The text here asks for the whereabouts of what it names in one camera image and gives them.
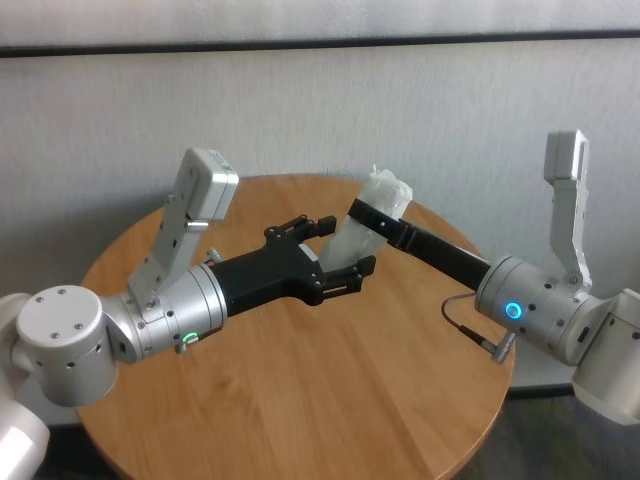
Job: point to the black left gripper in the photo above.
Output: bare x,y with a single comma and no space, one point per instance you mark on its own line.
270,275

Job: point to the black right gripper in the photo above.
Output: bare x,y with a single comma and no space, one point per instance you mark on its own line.
450,257

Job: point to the white sandbag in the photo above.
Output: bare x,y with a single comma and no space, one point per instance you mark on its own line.
350,245

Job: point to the black skirting board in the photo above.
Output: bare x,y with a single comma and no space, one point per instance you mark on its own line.
540,391

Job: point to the black wall trim strip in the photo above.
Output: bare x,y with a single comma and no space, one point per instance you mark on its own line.
320,43

